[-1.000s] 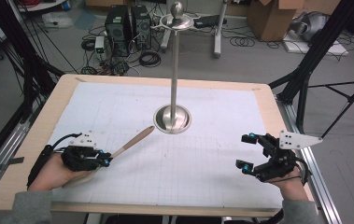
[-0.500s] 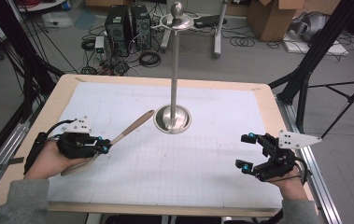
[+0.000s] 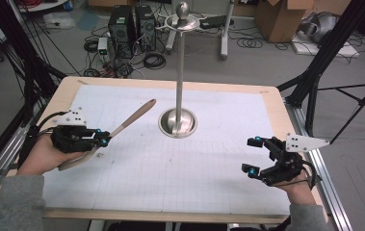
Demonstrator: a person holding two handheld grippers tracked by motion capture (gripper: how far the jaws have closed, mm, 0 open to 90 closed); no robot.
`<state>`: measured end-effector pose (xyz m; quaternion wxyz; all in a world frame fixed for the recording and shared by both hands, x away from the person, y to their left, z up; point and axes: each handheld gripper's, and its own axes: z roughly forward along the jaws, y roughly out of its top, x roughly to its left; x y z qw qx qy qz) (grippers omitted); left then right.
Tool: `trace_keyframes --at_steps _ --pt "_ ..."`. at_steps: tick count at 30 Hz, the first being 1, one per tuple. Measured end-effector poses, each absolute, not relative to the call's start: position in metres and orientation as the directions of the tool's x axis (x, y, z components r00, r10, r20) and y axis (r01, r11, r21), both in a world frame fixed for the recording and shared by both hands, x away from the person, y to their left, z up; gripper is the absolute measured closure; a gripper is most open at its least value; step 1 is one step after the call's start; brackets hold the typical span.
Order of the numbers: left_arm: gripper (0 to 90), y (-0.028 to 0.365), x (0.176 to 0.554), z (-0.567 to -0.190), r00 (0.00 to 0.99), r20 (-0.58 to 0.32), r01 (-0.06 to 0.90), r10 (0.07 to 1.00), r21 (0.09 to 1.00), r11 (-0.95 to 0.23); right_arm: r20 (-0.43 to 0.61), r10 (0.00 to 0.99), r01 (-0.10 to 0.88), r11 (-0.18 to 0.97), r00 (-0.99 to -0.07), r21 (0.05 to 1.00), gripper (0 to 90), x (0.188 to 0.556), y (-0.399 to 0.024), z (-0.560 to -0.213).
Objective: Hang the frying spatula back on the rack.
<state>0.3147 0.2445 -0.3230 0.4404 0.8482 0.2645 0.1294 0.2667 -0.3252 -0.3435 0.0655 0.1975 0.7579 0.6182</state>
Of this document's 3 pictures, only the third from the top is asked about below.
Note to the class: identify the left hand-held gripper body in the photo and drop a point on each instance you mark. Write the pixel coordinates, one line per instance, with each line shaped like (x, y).
(71, 139)

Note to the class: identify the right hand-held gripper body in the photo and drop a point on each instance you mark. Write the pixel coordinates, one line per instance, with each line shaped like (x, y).
(289, 166)

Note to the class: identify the wooden slotted spatula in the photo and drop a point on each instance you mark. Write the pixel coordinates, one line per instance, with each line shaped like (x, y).
(135, 117)

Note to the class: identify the person's right hand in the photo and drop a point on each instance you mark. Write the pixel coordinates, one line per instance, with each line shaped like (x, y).
(299, 192)

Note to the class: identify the person's left hand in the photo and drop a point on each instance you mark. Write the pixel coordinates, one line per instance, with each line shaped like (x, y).
(43, 157)

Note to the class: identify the white gridded mat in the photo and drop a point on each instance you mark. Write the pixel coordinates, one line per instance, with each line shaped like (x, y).
(186, 173)

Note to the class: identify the tall metal utensil stand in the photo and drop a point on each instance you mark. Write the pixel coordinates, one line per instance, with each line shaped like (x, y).
(179, 96)

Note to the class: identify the small white electronic box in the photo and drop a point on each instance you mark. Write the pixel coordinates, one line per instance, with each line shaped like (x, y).
(103, 45)

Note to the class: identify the black tripod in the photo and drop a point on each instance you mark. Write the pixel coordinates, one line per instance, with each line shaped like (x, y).
(361, 102)

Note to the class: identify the black computer tower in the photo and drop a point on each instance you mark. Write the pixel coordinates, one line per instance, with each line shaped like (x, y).
(121, 30)
(145, 27)

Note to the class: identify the white rolling stand base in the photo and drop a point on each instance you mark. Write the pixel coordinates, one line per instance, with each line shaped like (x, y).
(224, 35)

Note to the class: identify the white flat board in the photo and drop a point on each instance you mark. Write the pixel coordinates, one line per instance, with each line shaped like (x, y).
(331, 49)

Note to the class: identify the brown cardboard box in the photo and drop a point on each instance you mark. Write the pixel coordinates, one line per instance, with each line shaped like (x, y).
(279, 20)

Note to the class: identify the flat black box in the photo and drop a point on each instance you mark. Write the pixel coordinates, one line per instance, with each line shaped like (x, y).
(215, 21)

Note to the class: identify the grey rounded appliance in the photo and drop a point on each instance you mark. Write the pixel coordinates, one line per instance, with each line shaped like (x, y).
(319, 27)

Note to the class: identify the black metal frame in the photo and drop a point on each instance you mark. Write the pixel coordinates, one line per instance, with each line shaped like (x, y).
(29, 64)
(324, 54)

